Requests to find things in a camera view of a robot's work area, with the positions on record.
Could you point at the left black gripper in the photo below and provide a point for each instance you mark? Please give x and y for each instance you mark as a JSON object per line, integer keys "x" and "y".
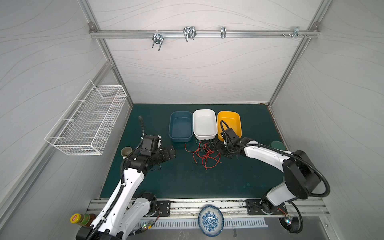
{"x": 166, "y": 156}

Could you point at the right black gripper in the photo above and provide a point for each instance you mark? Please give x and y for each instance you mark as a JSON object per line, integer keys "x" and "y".
{"x": 227, "y": 142}

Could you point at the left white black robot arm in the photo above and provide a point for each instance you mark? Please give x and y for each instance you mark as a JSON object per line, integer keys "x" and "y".
{"x": 118, "y": 218}

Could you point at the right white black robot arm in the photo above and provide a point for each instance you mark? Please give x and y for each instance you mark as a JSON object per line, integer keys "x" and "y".
{"x": 301, "y": 179}

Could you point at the yellow plastic bin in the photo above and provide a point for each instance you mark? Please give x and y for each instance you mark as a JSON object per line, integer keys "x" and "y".
{"x": 232, "y": 119}

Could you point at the white plastic bin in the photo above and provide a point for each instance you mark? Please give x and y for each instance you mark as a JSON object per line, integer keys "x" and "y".
{"x": 205, "y": 124}

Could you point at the beige mug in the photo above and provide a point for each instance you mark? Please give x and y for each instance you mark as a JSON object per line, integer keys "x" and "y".
{"x": 126, "y": 151}

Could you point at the blue plastic bin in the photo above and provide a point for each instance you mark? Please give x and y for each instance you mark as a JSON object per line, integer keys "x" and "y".
{"x": 181, "y": 126}

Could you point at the green round lid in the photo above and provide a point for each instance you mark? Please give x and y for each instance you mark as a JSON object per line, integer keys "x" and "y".
{"x": 278, "y": 145}

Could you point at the white vent strip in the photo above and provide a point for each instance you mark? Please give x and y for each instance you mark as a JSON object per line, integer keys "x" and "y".
{"x": 229, "y": 223}

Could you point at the blue white patterned plate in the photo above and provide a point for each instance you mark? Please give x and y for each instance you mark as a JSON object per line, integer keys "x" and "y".
{"x": 211, "y": 221}

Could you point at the sauce bottle yellow cap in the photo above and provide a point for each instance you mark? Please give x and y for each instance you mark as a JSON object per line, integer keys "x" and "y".
{"x": 83, "y": 219}

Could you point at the small metal hook clamp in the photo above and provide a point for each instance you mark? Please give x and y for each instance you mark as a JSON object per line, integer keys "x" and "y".
{"x": 223, "y": 32}

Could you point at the left metal U-bolt clamp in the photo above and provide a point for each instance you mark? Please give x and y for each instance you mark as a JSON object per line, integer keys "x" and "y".
{"x": 158, "y": 39}

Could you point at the metal u-bolt clamp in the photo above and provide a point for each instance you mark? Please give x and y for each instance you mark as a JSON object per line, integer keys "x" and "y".
{"x": 189, "y": 33}
{"x": 158, "y": 39}

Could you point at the middle metal U-bolt clamp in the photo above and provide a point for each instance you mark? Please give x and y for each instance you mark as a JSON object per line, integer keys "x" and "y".
{"x": 189, "y": 33}

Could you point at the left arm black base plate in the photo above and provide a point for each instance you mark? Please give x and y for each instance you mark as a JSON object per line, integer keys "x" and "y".
{"x": 159, "y": 209}

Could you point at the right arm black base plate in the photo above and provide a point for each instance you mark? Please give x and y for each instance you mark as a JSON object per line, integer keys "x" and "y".
{"x": 255, "y": 207}

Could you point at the white wire wall basket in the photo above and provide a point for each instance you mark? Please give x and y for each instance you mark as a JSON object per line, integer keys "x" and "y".
{"x": 86, "y": 125}

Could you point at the right metal bolt bracket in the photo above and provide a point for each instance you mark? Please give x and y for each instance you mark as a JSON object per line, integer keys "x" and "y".
{"x": 296, "y": 34}

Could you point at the metal crossbar rail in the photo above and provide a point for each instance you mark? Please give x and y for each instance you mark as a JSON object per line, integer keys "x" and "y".
{"x": 201, "y": 34}

